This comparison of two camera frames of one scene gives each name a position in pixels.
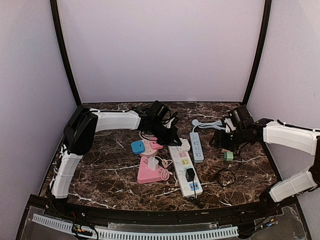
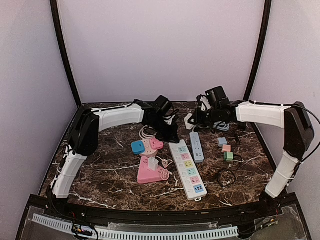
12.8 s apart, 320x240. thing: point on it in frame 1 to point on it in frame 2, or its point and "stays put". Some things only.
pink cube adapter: (154, 145) stays put
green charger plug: (228, 156) stays put
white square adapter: (185, 147) to (189, 126)
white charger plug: (153, 163) stays put
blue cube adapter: (137, 147) stays put
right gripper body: (231, 142) to (207, 120)
